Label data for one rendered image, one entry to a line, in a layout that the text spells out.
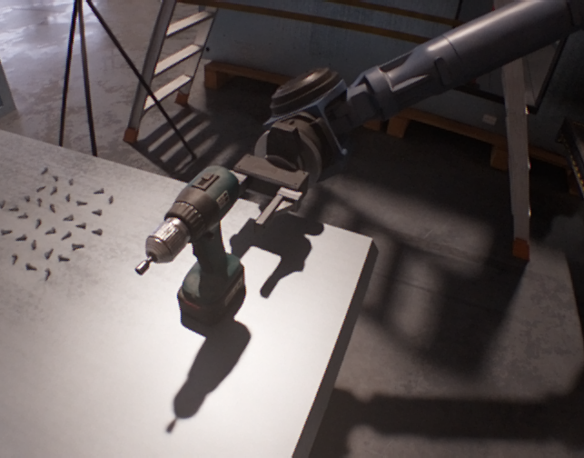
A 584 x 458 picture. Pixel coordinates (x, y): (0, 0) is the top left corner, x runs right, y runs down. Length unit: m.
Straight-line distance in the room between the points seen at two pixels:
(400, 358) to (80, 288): 1.05
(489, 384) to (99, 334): 1.23
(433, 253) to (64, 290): 1.45
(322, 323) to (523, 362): 1.08
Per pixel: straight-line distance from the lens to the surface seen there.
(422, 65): 0.94
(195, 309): 0.65
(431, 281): 1.70
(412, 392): 1.41
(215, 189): 0.54
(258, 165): 0.76
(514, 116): 1.69
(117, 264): 0.79
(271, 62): 2.78
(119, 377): 0.65
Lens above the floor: 1.21
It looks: 43 degrees down
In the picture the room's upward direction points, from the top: 5 degrees clockwise
